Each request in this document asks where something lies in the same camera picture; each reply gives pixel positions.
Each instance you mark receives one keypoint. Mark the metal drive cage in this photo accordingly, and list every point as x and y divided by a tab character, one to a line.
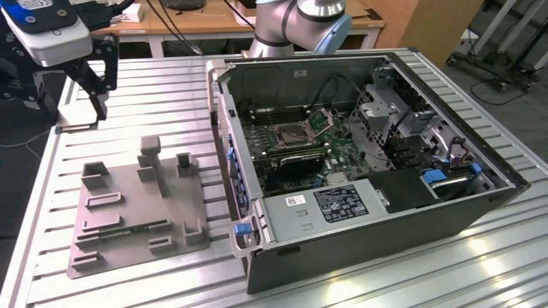
376	110

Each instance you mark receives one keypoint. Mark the silver CPU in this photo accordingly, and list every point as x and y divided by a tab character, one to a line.
75	115

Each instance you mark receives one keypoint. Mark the small white box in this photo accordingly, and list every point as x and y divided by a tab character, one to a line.
131	13

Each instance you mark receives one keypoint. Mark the black plastic air shroud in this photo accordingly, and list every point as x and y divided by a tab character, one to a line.
403	192

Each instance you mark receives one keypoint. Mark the black graphics card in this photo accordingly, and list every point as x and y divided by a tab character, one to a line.
299	165

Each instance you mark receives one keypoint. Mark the black monitor stand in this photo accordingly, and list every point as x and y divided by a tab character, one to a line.
184	3

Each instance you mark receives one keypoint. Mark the small silver chipset heatsink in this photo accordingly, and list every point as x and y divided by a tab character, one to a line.
340	178

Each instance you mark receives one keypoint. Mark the blue disk carrier latch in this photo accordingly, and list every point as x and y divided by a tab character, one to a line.
435	178

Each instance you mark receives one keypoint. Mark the green RAM stick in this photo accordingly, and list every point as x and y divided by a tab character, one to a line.
128	231

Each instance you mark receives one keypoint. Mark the wooden desk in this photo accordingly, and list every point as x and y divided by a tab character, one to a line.
213	24

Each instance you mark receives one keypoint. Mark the wooden cabinet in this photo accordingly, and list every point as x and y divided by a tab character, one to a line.
440	29

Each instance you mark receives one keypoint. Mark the grey power supply unit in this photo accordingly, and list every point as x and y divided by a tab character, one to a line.
299	221

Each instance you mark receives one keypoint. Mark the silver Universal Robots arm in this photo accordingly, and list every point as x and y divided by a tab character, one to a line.
277	19

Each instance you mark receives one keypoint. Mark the CPU socket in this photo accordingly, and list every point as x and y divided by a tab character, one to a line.
293	134

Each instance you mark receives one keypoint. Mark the green motherboard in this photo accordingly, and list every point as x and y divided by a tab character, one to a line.
343	154

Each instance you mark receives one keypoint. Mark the metal frame on wheels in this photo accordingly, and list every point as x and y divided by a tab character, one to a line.
500	61

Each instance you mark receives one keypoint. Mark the small blue plastic clip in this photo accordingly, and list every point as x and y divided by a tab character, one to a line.
476	168

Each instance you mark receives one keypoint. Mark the black RAM slot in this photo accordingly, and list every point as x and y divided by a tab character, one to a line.
277	110
280	120
280	117
279	113

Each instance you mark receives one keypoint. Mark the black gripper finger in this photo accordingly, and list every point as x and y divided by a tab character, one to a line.
92	85
17	86

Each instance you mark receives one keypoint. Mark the grey parts rack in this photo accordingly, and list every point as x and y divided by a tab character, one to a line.
141	199

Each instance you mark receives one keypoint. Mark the black open PC case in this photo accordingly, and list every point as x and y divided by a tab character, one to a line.
343	266

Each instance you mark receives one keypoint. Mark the blue case release latch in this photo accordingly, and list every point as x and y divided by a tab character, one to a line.
241	230

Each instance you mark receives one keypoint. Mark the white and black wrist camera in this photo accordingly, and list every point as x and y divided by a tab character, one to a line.
55	41

